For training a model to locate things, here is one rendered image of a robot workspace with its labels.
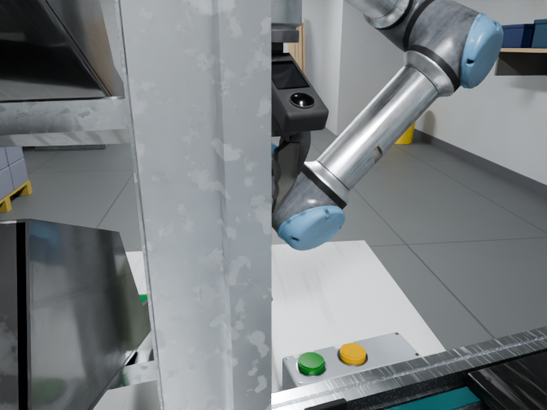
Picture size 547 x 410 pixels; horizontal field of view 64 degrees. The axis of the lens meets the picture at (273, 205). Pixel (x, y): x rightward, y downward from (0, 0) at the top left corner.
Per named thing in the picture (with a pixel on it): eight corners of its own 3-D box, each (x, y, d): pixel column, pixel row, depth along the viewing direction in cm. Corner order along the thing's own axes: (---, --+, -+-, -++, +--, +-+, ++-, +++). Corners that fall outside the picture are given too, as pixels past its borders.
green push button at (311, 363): (294, 364, 68) (294, 354, 68) (317, 359, 70) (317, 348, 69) (304, 382, 65) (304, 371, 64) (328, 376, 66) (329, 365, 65)
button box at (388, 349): (281, 386, 71) (281, 355, 69) (394, 359, 77) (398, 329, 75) (297, 420, 65) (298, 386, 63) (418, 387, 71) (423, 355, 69)
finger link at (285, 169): (282, 198, 60) (282, 131, 57) (298, 213, 55) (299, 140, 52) (260, 200, 60) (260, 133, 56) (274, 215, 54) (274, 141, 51)
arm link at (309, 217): (269, 218, 95) (451, 22, 89) (312, 265, 87) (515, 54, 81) (239, 200, 85) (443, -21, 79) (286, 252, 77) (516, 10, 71)
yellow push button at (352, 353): (334, 355, 70) (335, 345, 70) (357, 350, 72) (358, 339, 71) (346, 372, 67) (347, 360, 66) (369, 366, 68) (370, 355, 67)
